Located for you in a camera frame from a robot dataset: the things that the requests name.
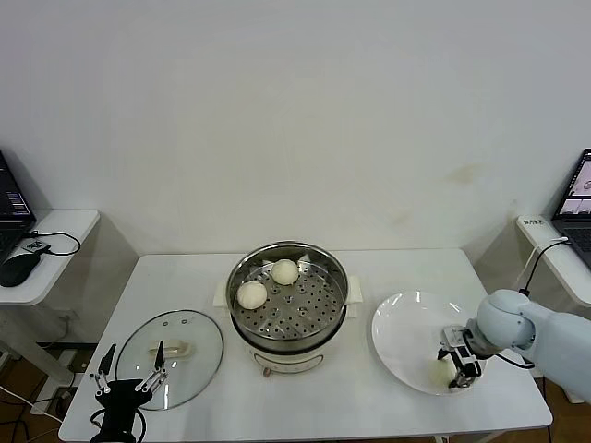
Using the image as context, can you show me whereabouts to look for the small black QR-code device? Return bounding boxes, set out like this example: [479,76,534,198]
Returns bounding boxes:
[20,237,52,257]

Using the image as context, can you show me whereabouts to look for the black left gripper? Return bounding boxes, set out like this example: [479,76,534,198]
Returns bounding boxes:
[90,340,169,436]

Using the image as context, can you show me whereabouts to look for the white round plate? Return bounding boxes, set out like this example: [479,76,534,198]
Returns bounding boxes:
[371,290,488,396]

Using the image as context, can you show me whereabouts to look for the cream electric cooker pot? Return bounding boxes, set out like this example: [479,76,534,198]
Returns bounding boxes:
[212,275,366,378]

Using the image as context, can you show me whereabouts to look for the black computer mouse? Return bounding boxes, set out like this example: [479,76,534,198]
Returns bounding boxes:
[0,252,42,288]

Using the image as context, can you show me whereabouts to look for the white floor cable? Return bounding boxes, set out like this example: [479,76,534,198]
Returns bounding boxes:
[0,385,64,424]

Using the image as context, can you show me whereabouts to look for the black laptop with dark screen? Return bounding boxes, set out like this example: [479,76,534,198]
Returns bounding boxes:
[0,148,38,264]

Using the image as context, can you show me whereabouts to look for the glass lid with cream handle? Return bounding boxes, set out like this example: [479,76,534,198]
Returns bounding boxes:
[115,308,225,412]

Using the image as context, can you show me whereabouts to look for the grey laptop with bright screen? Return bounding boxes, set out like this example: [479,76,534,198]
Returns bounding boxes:
[550,148,591,267]

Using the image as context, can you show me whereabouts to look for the white steamed baozi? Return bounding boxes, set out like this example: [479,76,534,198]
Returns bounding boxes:
[271,258,300,286]
[428,358,458,389]
[236,281,269,310]

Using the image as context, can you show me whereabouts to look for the stainless steel steamer basket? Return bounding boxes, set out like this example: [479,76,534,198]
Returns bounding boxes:
[225,240,350,353]

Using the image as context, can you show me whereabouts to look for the black cable with adapter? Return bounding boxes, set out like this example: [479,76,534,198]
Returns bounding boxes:
[519,240,569,297]

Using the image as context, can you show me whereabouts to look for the white side desk with label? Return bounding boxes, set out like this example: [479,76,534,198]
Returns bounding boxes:
[514,214,591,406]

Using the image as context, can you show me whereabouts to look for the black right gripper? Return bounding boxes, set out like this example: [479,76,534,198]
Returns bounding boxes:
[436,326,486,389]

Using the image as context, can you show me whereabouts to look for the white side desk with mouse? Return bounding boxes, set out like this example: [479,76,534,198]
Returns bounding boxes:
[0,208,102,398]

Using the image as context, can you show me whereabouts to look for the thin black looped cable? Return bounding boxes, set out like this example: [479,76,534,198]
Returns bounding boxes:
[22,229,82,257]

